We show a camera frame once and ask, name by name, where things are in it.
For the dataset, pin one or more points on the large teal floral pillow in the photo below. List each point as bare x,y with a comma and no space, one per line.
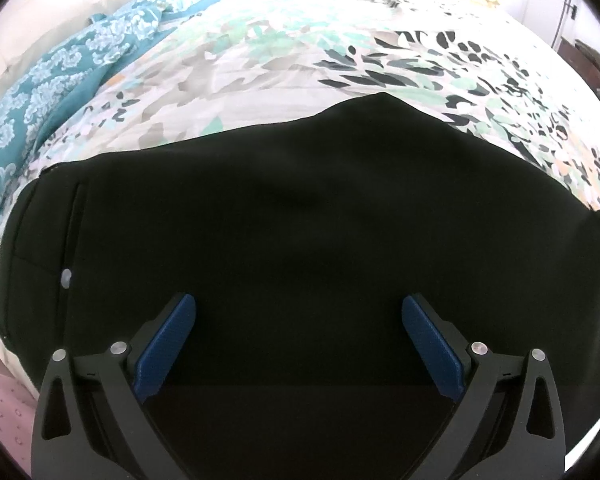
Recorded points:
45,95

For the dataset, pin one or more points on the beige padded headboard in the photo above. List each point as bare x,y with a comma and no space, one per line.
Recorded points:
30,20

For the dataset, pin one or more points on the floral bedspread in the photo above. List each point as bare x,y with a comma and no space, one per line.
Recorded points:
280,50

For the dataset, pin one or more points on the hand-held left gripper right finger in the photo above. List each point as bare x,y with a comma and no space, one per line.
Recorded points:
432,347

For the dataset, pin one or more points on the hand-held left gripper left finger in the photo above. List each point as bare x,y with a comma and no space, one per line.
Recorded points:
165,347

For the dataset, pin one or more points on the white door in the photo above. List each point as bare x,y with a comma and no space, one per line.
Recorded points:
545,5

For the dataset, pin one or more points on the brown wooden cabinet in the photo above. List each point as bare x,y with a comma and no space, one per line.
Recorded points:
592,62

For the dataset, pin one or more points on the black pants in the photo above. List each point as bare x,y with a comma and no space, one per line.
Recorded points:
300,220

